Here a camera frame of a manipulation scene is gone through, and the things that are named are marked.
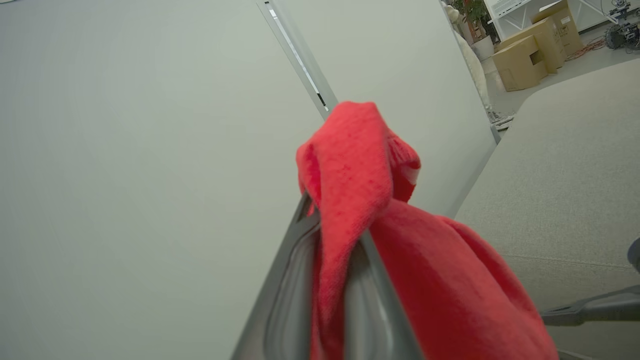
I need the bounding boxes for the green potted plant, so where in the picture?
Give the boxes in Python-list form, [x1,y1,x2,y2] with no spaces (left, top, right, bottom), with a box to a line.
[449,0,499,62]

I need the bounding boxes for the wide white partition panel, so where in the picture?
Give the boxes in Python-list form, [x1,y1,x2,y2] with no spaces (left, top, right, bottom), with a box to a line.
[0,0,326,360]

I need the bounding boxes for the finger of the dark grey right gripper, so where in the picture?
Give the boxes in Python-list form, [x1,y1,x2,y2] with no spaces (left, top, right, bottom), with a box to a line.
[540,285,640,327]

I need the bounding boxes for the small cardboard box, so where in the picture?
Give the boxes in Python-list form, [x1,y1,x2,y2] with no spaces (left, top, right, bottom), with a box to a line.
[492,35,549,93]

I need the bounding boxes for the red and white jersey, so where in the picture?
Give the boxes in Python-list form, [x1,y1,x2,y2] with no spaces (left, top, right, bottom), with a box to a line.
[295,101,560,360]

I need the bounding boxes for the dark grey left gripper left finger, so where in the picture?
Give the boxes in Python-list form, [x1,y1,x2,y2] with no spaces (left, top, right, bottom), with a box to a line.
[231,192,322,360]

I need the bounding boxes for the white fluffy doll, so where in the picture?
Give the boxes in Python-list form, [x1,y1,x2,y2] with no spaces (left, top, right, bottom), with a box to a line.
[444,4,494,110]

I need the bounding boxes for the cardboard box with label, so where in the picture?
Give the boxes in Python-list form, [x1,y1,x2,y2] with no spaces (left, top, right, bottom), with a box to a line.
[531,0,584,56]

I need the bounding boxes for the tall cardboard box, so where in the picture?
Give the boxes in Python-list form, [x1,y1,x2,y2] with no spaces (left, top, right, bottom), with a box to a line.
[495,17,567,75]

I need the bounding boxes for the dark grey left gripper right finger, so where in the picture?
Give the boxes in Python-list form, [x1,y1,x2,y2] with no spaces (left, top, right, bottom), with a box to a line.
[344,230,426,360]

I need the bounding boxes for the grey partition post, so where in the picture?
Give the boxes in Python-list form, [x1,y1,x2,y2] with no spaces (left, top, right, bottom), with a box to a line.
[256,0,339,120]

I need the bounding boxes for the black robot equipment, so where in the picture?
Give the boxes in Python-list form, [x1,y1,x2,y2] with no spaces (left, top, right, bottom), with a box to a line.
[602,0,640,51]

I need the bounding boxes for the orange cable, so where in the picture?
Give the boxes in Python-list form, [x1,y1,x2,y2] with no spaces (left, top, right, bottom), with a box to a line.
[565,37,609,62]

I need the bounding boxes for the white partition panel behind sofa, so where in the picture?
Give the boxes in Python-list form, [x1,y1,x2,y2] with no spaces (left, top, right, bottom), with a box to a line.
[272,0,501,218]

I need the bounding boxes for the white frame shelf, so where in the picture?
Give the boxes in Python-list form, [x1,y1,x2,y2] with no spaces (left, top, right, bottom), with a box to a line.
[482,0,640,42]

